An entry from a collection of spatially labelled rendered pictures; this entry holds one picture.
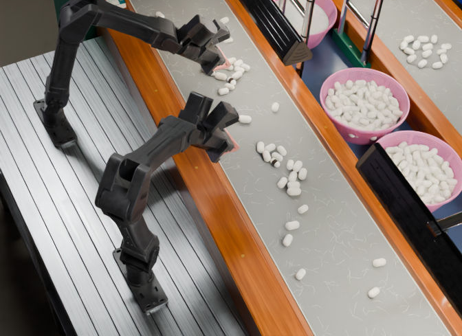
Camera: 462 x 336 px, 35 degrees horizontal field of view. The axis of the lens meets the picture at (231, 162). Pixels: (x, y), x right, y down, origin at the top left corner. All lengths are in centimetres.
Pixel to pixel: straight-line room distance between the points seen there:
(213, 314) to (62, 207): 52
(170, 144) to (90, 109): 68
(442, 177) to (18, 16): 231
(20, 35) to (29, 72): 119
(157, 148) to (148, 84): 62
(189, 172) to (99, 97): 48
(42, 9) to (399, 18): 185
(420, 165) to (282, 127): 40
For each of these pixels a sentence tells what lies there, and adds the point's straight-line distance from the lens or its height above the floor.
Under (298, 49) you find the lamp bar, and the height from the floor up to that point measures 109.
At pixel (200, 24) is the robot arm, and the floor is 102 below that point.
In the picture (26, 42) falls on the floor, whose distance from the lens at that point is 354.
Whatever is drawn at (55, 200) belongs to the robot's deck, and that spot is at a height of 67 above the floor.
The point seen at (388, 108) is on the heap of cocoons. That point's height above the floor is 74.
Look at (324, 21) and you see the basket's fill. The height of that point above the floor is 73.
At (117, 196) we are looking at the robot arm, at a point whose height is 108.
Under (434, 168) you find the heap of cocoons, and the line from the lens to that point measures 210.
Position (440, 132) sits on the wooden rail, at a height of 76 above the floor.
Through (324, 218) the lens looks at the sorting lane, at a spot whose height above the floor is 74.
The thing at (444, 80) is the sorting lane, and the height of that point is 74.
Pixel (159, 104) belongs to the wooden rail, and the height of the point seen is 77.
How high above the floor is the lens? 229
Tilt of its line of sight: 51 degrees down
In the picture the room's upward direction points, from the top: 4 degrees clockwise
